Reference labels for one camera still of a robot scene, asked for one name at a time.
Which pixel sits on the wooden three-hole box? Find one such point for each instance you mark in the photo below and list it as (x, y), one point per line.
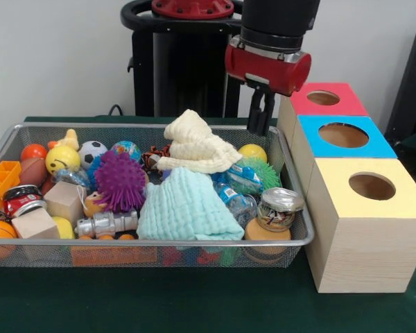
(367, 243)

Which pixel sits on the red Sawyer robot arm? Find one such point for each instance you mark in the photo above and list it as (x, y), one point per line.
(277, 21)

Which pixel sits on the cream muslin cloth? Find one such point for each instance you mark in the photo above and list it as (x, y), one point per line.
(194, 145)

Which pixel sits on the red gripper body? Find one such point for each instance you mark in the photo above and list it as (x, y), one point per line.
(267, 69)

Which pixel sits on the green spiky ball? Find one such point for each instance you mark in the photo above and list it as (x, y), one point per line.
(263, 173)

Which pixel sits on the mint green muslin cloth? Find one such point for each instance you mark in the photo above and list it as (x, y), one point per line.
(187, 208)

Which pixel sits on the crushed drink can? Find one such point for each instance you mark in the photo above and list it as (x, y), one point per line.
(281, 208)

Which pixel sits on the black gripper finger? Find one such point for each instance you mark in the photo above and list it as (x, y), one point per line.
(267, 114)
(254, 111)

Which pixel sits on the purple spiky ball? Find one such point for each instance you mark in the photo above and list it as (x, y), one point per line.
(121, 180)

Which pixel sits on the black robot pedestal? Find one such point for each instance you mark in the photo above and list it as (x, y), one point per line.
(187, 69)

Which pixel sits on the yellow smiley ball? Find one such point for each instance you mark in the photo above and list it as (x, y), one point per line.
(62, 159)

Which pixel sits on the silver mesh bin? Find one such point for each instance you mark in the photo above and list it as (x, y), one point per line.
(194, 251)

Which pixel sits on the dark green table cloth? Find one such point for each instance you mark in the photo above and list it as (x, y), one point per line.
(159, 301)

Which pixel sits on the black-and-white soccer ball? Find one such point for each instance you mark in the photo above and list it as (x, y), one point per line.
(92, 154)

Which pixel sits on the orange plastic grid tray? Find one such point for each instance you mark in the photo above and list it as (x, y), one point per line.
(1, 177)

